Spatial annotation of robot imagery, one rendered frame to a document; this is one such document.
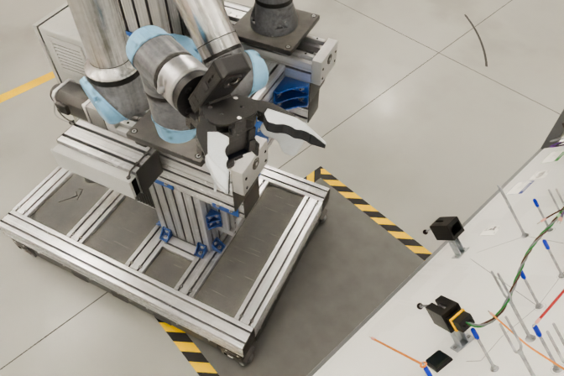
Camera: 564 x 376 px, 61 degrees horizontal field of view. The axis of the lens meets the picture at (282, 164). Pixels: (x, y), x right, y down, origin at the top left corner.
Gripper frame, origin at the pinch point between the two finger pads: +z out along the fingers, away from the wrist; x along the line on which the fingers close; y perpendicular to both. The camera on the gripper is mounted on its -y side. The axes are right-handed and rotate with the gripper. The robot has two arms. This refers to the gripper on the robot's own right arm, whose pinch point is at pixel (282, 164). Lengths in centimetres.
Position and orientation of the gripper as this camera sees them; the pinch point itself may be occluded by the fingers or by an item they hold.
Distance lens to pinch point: 56.9
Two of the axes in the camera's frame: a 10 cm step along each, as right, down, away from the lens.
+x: -7.8, 3.7, -5.1
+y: -1.1, 7.2, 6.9
